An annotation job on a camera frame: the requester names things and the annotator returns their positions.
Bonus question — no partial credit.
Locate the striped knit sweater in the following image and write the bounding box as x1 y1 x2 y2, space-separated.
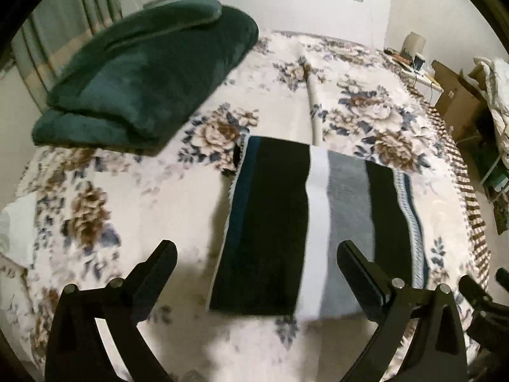
209 135 432 321

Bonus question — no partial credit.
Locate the white quilt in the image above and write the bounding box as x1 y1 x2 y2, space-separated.
472 58 509 150

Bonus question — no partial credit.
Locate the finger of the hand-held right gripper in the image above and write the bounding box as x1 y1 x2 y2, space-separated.
458 267 509 351

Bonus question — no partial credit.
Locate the white headboard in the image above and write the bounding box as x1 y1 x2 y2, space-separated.
121 0 389 46

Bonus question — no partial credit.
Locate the white bedside table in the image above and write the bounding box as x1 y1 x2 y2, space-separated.
398 66 444 104

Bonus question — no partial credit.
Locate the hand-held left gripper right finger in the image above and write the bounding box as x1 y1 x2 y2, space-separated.
336 239 469 382

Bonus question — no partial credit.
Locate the white cloth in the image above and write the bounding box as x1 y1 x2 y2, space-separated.
0 195 37 268

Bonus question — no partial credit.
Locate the small white lamp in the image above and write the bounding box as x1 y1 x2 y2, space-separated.
401 32 427 60

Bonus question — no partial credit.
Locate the cardboard box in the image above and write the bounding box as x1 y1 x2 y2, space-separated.
431 60 494 141

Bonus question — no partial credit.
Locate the floral blanket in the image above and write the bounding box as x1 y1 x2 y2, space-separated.
0 30 492 382

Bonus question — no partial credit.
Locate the green plush blanket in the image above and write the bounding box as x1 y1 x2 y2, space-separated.
32 0 260 156

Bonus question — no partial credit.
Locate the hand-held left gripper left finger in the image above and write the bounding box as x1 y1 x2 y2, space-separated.
45 239 178 382

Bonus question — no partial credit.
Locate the striped curtain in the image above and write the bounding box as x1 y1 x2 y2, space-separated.
12 0 122 114

